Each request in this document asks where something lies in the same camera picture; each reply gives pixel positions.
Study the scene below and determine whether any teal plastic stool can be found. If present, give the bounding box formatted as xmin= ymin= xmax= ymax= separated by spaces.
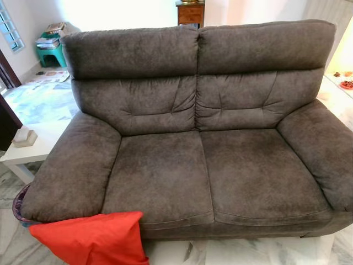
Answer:
xmin=36 ymin=40 xmax=67 ymax=68

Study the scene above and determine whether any purple patterned basket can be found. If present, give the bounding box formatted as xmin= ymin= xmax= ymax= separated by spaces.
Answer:
xmin=12 ymin=184 xmax=35 ymax=227

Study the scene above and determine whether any pale curtain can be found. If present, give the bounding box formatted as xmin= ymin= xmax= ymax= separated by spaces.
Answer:
xmin=301 ymin=0 xmax=353 ymax=70

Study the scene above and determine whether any louvred glass window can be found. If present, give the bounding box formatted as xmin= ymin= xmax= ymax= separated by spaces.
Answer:
xmin=0 ymin=0 xmax=26 ymax=54

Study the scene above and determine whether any grey-brown suede two-seat sofa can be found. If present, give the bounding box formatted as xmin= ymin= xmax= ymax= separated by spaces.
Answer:
xmin=20 ymin=20 xmax=353 ymax=240

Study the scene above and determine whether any red pillow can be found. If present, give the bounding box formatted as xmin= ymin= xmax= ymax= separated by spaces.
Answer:
xmin=29 ymin=211 xmax=150 ymax=265

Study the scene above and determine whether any printed floor mat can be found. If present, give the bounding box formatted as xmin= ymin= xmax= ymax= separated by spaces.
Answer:
xmin=26 ymin=70 xmax=72 ymax=85

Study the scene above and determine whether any brown wooden cabinet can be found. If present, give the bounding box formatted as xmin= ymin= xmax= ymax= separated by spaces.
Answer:
xmin=176 ymin=0 xmax=206 ymax=28

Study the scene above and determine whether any beige tissue box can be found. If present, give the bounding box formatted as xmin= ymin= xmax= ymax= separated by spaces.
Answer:
xmin=12 ymin=125 xmax=39 ymax=148

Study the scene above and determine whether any stack of books and papers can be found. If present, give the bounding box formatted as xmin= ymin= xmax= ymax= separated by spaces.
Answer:
xmin=36 ymin=22 xmax=68 ymax=50

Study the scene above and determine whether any white side table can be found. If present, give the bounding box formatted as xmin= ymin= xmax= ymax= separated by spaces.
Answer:
xmin=0 ymin=118 xmax=73 ymax=184

